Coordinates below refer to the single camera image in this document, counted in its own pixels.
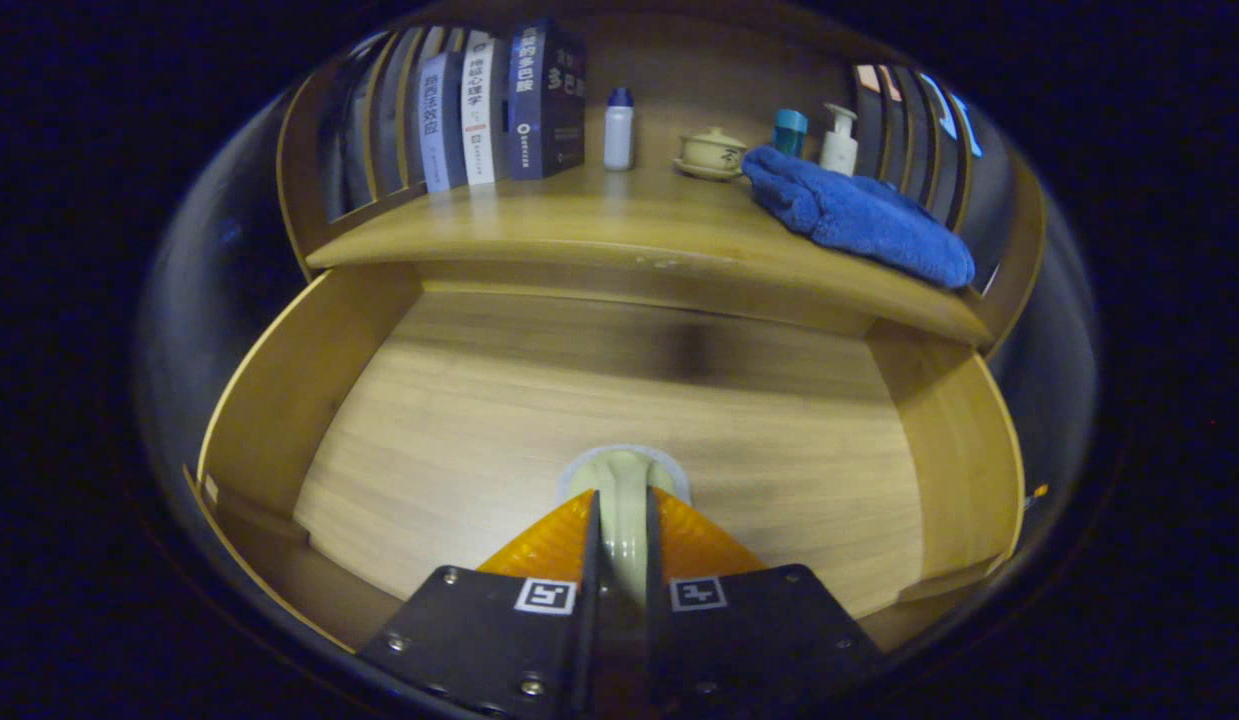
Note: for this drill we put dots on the wooden drawer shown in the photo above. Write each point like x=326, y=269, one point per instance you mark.
x=579, y=400

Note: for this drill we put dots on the blue folded towel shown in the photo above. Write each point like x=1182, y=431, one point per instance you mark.
x=859, y=215

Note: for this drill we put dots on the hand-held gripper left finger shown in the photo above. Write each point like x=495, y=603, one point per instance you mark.
x=587, y=620

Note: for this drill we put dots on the light blue book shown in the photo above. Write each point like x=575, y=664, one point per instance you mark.
x=441, y=125

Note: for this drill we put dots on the white book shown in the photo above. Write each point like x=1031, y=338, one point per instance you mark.
x=482, y=110

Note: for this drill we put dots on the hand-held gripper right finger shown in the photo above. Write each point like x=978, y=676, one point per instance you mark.
x=659, y=620

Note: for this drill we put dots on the beige lidded teacup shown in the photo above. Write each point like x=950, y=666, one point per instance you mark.
x=712, y=153

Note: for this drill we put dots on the white pump bottle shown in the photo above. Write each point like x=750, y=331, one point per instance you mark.
x=839, y=150

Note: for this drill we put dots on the wooden cabinet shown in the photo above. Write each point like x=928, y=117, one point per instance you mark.
x=699, y=70

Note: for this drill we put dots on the black backdrop cloth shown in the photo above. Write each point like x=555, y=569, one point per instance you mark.
x=229, y=230

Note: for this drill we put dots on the wooden countertop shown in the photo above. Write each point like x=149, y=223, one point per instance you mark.
x=599, y=220

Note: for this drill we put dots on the teal bottle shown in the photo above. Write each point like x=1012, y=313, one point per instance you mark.
x=790, y=130

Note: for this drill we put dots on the white bottle blue cap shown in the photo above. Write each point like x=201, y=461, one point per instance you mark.
x=619, y=135

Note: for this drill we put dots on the pale green ceramic ornament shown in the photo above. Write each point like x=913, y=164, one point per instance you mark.
x=624, y=490

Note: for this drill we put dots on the dark blue book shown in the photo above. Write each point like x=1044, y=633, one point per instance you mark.
x=544, y=100

